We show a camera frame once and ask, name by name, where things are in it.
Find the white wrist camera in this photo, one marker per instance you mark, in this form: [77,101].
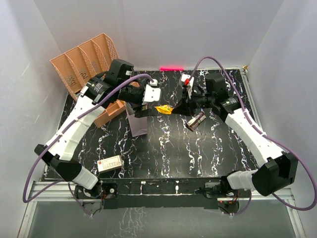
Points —
[152,92]
[187,81]

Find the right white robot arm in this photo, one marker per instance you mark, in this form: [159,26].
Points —
[277,168]

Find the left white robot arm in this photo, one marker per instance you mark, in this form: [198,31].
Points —
[97,94]

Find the pink plastic file organizer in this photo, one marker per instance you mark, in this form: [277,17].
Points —
[76,66]

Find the black front mounting rail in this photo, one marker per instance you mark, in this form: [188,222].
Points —
[160,193]

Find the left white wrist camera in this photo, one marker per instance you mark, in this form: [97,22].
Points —
[152,92]

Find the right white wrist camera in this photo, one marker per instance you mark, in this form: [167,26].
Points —
[187,81]

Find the yellow m&m packet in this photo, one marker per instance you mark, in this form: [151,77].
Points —
[164,109]

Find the lilac paper bag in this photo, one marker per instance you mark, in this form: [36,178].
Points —
[138,126]

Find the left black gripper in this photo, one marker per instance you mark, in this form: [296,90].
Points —
[139,112]

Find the white red card box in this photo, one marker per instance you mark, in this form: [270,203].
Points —
[109,164]

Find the brown chocolate bar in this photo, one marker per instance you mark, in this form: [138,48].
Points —
[194,122]

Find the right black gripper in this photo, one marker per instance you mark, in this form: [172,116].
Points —
[185,108]

